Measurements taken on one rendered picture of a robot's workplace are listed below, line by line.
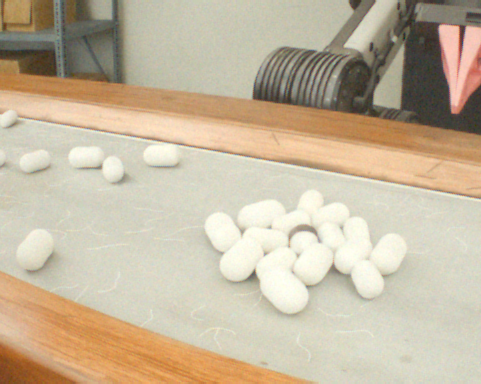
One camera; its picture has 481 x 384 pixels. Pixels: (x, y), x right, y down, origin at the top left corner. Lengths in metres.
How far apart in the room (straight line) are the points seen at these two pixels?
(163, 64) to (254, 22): 0.51
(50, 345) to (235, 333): 0.11
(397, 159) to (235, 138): 0.16
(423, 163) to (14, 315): 0.38
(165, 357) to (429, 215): 0.28
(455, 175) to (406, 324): 0.22
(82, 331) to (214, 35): 2.51
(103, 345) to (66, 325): 0.03
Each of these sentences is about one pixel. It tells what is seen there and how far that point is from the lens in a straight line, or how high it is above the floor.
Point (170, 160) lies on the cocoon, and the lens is 0.59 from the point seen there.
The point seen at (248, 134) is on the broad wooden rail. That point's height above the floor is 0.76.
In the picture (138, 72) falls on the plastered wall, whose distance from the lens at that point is 3.05.
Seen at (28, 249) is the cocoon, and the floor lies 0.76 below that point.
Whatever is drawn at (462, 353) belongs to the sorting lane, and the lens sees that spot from 0.36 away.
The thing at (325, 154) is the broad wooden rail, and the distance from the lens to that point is 0.59.
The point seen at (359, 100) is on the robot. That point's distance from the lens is 0.84.
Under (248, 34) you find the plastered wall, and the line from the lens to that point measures 2.72.
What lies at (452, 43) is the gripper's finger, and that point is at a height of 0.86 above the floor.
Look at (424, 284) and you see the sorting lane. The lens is 0.42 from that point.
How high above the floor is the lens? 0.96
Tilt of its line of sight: 22 degrees down
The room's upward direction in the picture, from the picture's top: 1 degrees clockwise
